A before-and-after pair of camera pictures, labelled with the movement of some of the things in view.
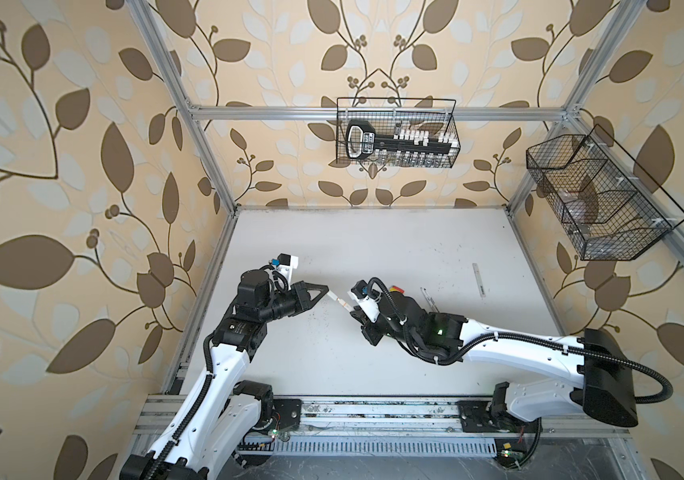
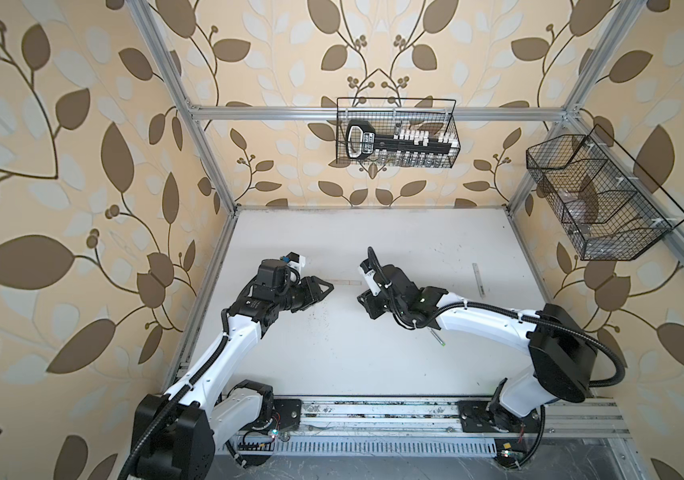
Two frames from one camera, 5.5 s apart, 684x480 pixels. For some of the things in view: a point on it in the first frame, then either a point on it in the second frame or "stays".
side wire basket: x=610 y=208 stays
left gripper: x=300 y=297 stays
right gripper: x=366 y=327 to x=367 y=302
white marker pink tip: x=478 y=279 stays
